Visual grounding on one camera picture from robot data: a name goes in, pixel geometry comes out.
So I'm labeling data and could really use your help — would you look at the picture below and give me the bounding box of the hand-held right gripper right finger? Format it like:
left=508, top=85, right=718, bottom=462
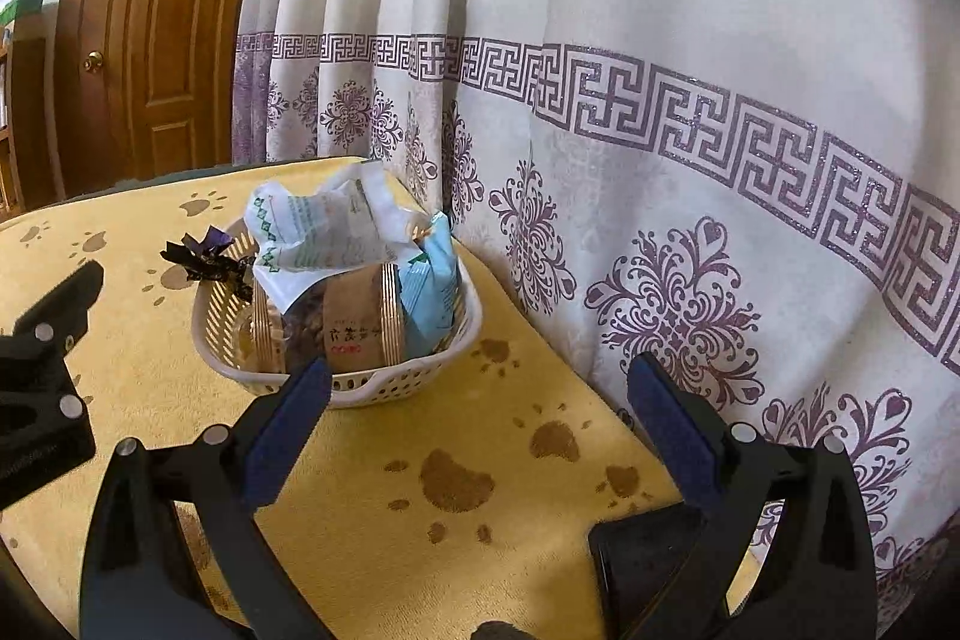
left=626, top=351, right=878, bottom=640

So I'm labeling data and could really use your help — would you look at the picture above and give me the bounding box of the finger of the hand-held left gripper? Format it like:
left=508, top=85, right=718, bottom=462
left=0, top=260, right=106, bottom=390

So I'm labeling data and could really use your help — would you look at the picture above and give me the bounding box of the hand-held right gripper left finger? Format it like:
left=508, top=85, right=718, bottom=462
left=79, top=355, right=335, bottom=640

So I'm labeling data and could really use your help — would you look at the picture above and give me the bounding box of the white plastic basket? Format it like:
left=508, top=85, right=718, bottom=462
left=191, top=216, right=482, bottom=408

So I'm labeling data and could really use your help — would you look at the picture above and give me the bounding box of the beige snack packet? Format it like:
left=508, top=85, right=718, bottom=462
left=251, top=265, right=410, bottom=376

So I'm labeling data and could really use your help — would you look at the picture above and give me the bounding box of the black candy wrapper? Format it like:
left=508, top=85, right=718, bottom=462
left=159, top=225, right=260, bottom=304

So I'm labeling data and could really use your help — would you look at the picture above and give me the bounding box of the clear plastic wrapper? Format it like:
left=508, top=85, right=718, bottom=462
left=246, top=160, right=422, bottom=316

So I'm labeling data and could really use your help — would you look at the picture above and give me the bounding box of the light blue snack bag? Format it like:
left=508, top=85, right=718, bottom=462
left=397, top=212, right=460, bottom=357

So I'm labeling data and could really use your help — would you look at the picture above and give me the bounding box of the black smartphone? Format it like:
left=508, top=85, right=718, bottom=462
left=589, top=511, right=751, bottom=620

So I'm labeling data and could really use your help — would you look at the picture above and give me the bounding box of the wooden bookshelf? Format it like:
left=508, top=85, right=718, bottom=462
left=0, top=32, right=55, bottom=220

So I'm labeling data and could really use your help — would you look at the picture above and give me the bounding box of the yellow paw-print tablecloth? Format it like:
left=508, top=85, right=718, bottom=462
left=0, top=156, right=758, bottom=640

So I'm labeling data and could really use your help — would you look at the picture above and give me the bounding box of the green box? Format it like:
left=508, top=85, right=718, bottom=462
left=0, top=0, right=58, bottom=24

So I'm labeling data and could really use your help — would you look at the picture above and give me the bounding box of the brown wooden door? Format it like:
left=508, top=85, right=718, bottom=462
left=52, top=0, right=280, bottom=199

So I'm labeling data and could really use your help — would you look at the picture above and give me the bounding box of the white purple-patterned curtain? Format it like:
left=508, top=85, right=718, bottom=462
left=232, top=0, right=960, bottom=620

